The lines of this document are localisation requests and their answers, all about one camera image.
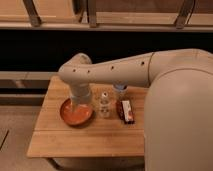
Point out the orange round bowl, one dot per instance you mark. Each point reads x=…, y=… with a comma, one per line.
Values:
x=75, y=116

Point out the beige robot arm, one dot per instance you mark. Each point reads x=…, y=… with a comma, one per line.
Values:
x=178, y=108

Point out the wooden bench frame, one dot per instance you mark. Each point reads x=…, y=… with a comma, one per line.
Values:
x=108, y=15

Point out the wooden side table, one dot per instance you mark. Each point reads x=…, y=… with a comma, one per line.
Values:
x=98, y=138

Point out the translucent gripper wrist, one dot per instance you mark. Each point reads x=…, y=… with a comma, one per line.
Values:
x=81, y=100

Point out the clear plastic bottle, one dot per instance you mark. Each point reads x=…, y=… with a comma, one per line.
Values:
x=104, y=105

